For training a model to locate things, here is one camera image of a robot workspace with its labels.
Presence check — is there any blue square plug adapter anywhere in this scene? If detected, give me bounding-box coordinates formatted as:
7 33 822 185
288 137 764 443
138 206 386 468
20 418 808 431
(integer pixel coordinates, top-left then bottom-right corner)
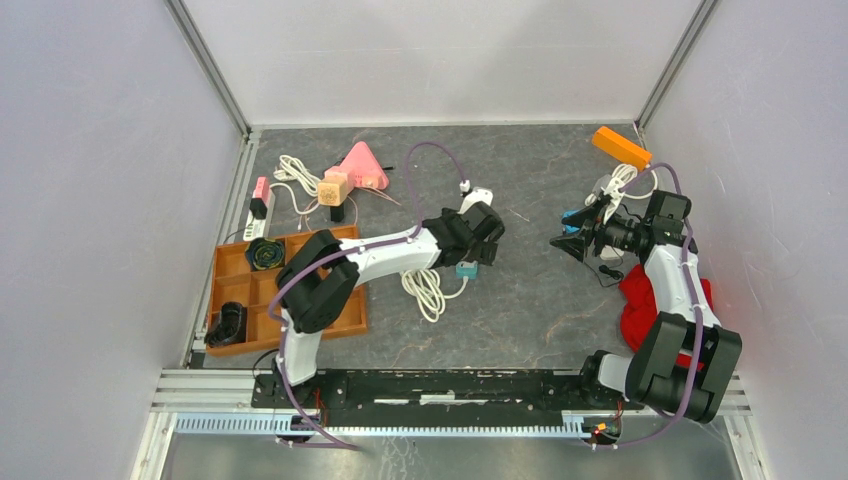
561 210 587 235

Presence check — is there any beige cube adapter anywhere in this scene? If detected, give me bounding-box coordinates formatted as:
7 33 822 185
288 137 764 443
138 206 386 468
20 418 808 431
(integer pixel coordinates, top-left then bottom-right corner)
317 170 353 207

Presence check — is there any white power strip left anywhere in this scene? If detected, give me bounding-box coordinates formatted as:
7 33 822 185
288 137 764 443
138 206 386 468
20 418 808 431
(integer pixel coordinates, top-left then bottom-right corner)
242 189 275 242

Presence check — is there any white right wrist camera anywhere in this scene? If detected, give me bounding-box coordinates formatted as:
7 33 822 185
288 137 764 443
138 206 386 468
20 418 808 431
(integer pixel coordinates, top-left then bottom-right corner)
585 174 627 212

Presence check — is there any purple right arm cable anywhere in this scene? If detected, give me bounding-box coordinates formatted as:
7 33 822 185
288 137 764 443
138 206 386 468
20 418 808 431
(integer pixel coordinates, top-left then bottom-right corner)
596 162 705 450

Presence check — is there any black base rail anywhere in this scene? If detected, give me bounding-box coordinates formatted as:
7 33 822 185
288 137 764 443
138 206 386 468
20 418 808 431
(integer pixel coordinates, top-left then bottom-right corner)
251 369 641 429

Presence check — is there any pink thin cord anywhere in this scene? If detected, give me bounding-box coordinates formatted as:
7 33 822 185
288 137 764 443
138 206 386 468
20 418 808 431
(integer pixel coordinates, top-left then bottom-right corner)
294 185 402 233

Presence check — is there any thin black adapter cord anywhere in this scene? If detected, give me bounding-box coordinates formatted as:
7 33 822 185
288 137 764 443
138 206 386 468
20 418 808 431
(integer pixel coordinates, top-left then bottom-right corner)
582 254 625 289

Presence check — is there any white square plug adapter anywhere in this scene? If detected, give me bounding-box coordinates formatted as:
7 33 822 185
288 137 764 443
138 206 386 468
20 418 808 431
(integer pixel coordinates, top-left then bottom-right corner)
595 245 622 261

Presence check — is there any white coiled cable centre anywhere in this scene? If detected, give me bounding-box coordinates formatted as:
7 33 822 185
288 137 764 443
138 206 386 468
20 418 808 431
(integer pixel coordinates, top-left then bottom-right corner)
400 268 470 325

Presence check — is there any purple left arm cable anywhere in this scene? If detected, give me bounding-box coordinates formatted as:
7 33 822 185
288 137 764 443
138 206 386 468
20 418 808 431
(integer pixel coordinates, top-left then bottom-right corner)
266 141 472 452

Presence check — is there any black rolled cloth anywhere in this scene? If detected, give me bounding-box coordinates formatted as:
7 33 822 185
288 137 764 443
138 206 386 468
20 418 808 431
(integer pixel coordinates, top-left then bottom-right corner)
204 302 247 348

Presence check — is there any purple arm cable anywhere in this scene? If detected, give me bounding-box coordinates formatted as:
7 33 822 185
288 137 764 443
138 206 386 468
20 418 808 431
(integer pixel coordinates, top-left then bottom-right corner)
266 141 472 452
596 162 705 450

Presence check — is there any red cloth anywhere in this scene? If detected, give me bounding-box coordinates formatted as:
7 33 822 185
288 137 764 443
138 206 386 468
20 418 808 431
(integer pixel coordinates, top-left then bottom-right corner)
619 263 715 372

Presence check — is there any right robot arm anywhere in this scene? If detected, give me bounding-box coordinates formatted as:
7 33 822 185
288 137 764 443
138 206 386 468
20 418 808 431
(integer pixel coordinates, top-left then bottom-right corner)
550 190 742 424

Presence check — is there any dark rolled cloth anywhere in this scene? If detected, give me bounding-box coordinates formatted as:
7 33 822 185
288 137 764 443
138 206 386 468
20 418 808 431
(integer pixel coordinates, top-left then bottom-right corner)
245 237 285 271

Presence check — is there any teal power strip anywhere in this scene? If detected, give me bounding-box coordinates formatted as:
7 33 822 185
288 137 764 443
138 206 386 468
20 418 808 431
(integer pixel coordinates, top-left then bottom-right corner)
455 261 479 280

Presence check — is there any black block plug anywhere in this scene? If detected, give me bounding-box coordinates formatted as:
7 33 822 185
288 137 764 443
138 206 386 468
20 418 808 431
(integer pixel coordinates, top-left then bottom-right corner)
330 205 346 223

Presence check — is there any pink plug adapter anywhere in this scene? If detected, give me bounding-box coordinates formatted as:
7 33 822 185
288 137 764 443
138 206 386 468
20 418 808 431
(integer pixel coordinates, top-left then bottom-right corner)
252 176 270 203

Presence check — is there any pink triangular power strip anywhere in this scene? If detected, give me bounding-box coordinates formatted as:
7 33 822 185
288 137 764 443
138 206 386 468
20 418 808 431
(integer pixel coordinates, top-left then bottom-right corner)
336 141 389 190

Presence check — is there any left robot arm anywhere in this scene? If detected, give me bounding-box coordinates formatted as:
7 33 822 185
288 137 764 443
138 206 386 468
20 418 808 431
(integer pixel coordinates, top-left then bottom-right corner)
268 201 505 408

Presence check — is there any white coiled cable top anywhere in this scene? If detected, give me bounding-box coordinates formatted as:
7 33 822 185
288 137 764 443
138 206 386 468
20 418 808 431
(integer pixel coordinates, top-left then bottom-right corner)
584 162 660 207

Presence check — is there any orange power strip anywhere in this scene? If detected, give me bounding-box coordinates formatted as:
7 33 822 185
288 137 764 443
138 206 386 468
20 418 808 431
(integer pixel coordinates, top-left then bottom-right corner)
591 126 652 171

